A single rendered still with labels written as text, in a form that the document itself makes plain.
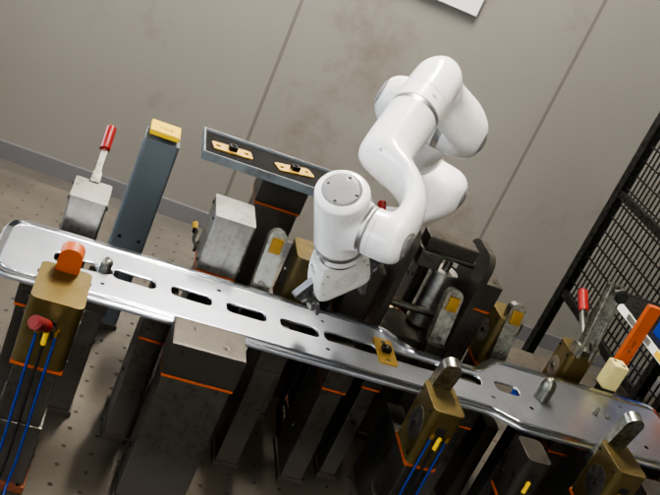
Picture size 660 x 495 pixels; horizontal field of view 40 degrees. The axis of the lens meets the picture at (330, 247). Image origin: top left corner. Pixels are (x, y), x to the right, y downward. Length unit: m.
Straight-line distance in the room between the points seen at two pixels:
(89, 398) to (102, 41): 2.48
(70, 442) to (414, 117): 0.82
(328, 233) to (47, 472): 0.63
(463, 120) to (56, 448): 0.93
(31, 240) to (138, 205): 0.32
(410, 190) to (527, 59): 2.77
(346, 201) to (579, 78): 2.97
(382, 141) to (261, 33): 2.56
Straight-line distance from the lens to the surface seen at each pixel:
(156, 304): 1.54
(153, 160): 1.82
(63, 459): 1.65
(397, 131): 1.47
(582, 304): 2.03
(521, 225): 4.39
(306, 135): 4.09
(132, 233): 1.89
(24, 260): 1.55
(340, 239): 1.37
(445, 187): 2.09
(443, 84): 1.57
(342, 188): 1.34
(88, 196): 1.68
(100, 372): 1.87
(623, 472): 1.67
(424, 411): 1.55
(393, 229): 1.34
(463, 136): 1.71
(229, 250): 1.69
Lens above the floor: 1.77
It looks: 23 degrees down
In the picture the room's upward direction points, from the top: 24 degrees clockwise
